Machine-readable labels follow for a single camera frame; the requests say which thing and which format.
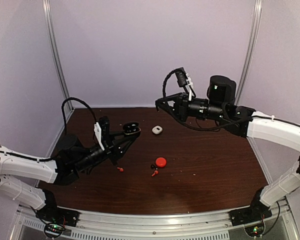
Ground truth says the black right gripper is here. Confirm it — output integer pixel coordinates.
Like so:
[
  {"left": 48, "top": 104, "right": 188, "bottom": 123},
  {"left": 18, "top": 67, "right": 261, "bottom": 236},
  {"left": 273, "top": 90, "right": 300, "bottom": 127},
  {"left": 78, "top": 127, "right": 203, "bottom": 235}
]
[{"left": 155, "top": 92, "right": 226, "bottom": 123}]

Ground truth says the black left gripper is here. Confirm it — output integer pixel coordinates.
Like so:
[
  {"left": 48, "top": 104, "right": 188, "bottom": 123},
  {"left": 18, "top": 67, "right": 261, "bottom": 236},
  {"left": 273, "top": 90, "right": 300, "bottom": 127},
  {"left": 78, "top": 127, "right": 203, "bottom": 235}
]
[{"left": 73, "top": 130, "right": 136, "bottom": 172}]

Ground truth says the black charging case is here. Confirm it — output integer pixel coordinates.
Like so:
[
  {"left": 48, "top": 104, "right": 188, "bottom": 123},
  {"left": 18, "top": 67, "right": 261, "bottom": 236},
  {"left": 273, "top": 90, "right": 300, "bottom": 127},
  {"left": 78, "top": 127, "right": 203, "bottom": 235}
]
[{"left": 122, "top": 121, "right": 141, "bottom": 135}]

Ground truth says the white charging case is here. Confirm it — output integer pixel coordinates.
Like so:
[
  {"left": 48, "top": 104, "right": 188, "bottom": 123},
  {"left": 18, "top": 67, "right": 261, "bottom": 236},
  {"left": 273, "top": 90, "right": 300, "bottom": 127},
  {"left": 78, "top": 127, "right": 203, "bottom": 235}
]
[{"left": 151, "top": 125, "right": 163, "bottom": 135}]

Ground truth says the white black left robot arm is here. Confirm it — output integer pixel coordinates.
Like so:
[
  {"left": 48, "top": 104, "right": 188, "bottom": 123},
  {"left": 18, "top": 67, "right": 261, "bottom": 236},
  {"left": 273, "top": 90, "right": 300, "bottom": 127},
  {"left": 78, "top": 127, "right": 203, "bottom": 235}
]
[{"left": 0, "top": 128, "right": 141, "bottom": 222}]

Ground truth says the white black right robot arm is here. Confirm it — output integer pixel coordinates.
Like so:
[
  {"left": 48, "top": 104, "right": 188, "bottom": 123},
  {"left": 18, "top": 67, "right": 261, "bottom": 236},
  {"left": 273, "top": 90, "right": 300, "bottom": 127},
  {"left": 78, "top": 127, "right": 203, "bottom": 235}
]
[{"left": 155, "top": 73, "right": 300, "bottom": 221}]

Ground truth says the red round charging case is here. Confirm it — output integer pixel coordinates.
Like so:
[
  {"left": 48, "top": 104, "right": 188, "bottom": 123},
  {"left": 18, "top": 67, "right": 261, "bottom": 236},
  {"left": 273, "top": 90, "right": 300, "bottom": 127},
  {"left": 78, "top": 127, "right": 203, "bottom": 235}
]
[{"left": 155, "top": 157, "right": 167, "bottom": 168}]

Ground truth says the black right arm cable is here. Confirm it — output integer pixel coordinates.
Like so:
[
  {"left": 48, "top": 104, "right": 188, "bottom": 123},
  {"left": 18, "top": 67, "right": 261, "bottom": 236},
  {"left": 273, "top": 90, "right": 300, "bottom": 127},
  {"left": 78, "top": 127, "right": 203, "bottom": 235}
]
[{"left": 162, "top": 67, "right": 253, "bottom": 132}]

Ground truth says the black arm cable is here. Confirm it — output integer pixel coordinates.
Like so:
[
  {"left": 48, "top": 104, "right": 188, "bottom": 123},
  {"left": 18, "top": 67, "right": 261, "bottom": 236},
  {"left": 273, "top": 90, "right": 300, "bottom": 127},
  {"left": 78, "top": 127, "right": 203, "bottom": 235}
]
[
  {"left": 162, "top": 67, "right": 253, "bottom": 132},
  {"left": 34, "top": 97, "right": 101, "bottom": 162}
]

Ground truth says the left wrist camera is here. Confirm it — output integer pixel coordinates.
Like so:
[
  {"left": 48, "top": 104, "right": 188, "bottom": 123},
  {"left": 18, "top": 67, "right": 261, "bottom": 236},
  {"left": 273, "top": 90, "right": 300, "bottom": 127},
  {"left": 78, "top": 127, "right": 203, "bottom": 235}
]
[{"left": 94, "top": 116, "right": 110, "bottom": 151}]

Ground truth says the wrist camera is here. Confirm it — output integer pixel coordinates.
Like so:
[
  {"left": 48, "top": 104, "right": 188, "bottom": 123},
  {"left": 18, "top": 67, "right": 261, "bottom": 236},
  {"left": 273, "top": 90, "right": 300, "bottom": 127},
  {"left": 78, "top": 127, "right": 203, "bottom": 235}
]
[
  {"left": 175, "top": 67, "right": 196, "bottom": 102},
  {"left": 94, "top": 116, "right": 110, "bottom": 151}
]

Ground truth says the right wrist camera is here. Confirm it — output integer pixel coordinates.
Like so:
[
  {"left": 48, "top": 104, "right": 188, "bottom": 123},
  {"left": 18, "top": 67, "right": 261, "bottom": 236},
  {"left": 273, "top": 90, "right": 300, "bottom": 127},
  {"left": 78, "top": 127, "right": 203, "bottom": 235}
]
[{"left": 175, "top": 67, "right": 196, "bottom": 102}]

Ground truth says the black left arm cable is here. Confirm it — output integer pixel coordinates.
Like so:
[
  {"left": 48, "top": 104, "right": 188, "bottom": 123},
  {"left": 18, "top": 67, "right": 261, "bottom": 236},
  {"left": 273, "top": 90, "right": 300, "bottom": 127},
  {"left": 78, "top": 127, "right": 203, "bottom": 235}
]
[{"left": 34, "top": 97, "right": 101, "bottom": 162}]

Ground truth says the aluminium front rail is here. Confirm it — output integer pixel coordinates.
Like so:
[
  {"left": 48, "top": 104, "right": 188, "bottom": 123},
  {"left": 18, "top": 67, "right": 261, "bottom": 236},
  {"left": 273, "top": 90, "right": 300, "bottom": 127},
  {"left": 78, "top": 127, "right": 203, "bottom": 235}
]
[{"left": 14, "top": 197, "right": 300, "bottom": 240}]

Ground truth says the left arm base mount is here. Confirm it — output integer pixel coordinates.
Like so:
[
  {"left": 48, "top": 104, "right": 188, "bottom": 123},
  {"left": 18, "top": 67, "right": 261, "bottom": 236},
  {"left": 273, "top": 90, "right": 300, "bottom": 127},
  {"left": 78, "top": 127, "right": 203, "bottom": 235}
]
[{"left": 31, "top": 207, "right": 80, "bottom": 239}]

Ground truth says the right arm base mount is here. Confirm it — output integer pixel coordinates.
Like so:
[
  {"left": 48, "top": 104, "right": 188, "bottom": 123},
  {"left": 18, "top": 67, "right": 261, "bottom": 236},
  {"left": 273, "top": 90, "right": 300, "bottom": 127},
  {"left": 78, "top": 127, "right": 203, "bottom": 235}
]
[{"left": 229, "top": 206, "right": 272, "bottom": 238}]

